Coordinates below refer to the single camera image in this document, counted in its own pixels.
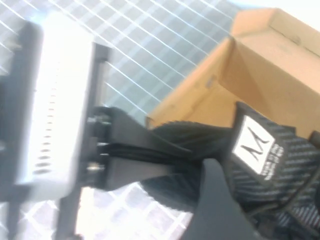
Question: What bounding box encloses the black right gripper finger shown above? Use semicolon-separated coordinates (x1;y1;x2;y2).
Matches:
181;159;266;240

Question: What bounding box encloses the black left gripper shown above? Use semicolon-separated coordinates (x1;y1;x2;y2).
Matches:
86;106;209;194

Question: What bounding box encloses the black mesh sneaker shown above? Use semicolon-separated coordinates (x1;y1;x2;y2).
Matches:
138;100;320;240

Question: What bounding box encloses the brown cardboard shoe box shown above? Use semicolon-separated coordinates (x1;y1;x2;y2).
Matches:
145;7;320;141

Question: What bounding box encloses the grey white-checked tablecloth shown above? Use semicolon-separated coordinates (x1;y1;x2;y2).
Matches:
0;0;241;240

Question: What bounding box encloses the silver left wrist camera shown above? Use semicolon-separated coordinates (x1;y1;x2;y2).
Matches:
0;21;95;201

